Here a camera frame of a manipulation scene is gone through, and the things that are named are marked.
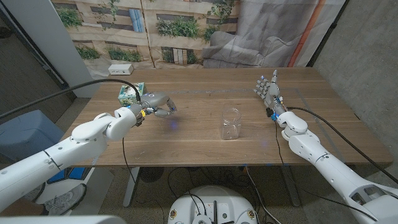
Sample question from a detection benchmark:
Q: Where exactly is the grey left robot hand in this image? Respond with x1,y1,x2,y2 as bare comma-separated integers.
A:
136,91,178,119

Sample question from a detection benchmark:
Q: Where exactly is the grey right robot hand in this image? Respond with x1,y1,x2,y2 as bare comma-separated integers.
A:
253,69,287,118

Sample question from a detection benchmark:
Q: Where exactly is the clear plastic beaker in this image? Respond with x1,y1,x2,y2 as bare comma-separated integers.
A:
220,107,243,141

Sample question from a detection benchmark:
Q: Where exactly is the green floral tissue box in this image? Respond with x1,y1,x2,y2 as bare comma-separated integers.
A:
118,82,147,108

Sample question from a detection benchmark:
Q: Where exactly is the white power strip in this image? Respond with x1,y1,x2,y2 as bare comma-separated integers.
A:
108,63,134,76

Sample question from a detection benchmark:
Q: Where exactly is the printed fabric backdrop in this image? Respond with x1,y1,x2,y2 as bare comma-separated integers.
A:
51,0,346,84

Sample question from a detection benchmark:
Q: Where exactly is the black round vented device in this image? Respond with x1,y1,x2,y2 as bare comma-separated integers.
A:
139,167,165,183

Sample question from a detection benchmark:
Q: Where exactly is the black backdrop stand pole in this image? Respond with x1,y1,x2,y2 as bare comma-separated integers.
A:
306,0,351,68

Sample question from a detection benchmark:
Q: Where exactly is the white table leg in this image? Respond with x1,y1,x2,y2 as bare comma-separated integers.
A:
123,167,141,208

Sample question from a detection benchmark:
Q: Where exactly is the grey table leg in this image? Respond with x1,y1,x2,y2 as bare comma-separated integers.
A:
281,164,301,208

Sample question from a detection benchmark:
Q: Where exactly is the white cart with blue panels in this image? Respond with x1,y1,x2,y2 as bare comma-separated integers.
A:
34,166,114,215

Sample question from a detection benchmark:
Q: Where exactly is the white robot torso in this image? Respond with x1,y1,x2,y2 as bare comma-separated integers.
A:
167,185,259,224

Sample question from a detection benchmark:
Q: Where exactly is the blue plastic bin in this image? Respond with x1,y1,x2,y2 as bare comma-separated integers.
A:
0,109,65,166

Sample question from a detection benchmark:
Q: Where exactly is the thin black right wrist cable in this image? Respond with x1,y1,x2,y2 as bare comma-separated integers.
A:
274,120,379,222

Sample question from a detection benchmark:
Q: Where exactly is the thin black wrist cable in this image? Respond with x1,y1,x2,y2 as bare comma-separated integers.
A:
121,136,165,218
274,120,379,222

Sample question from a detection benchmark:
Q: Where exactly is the thin black left wrist cable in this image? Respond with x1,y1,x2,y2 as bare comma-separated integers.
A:
121,136,165,218

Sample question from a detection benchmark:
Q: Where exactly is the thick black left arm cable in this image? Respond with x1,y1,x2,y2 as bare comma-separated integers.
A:
0,78,142,119

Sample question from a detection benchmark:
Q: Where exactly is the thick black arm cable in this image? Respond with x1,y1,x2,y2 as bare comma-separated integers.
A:
286,106,398,185
0,78,142,119

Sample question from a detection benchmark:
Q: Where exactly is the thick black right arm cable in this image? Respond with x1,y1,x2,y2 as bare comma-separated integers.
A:
286,106,398,185

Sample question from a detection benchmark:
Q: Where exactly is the grey floor cable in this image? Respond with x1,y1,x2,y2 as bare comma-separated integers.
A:
244,166,276,224

